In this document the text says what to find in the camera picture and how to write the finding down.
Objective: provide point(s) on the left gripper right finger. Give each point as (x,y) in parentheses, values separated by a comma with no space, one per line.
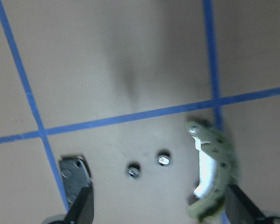
(240,209)

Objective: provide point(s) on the black brake pad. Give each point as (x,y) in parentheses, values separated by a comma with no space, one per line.
(75,175)

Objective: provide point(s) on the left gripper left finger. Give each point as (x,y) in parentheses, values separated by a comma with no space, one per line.
(82,210)

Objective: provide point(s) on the small black bevel gear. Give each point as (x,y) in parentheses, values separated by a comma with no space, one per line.
(133,170)

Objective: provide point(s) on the green brake shoe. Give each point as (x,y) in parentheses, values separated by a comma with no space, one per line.
(218,168)

